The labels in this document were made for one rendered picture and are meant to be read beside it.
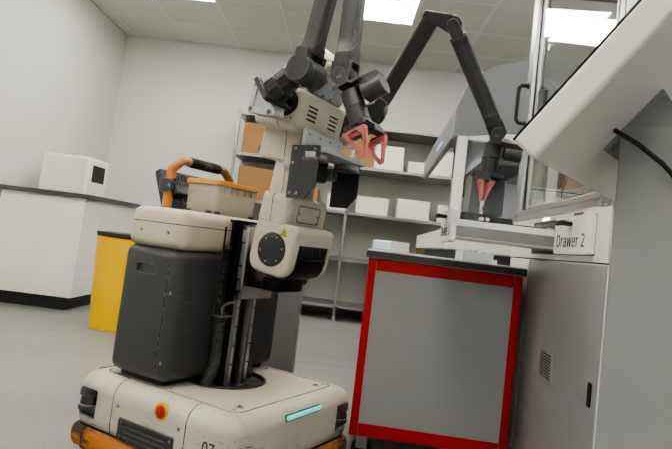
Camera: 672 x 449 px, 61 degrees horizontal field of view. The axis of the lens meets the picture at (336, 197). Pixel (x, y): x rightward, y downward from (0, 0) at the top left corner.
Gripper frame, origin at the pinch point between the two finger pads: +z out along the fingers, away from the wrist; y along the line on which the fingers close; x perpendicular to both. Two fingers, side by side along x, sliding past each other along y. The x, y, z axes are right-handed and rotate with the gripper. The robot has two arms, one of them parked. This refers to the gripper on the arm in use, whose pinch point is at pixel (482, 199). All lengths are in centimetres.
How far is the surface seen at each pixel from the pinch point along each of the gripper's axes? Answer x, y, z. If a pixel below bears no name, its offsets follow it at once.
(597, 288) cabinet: 45, -28, 21
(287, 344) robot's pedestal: -40, 64, 72
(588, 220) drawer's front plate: 39.8, -24.3, 3.9
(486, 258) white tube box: -28.3, -8.4, 19.5
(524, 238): 8.5, -14.5, 10.6
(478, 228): 9.5, 0.4, 10.4
